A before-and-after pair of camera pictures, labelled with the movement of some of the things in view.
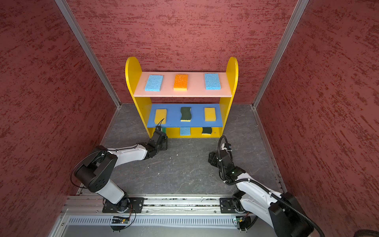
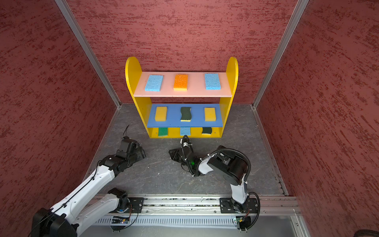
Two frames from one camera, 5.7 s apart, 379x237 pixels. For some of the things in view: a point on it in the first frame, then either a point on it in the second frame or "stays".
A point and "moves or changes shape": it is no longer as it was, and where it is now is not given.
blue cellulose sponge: (154, 83) stays
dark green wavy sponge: (208, 130) stays
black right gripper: (212, 159) -> (174, 156)
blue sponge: (212, 82) stays
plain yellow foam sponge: (160, 114) moves or changes shape
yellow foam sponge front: (209, 114) stays
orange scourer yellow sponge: (181, 82) stays
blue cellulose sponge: (185, 131) stays
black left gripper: (165, 144) -> (140, 154)
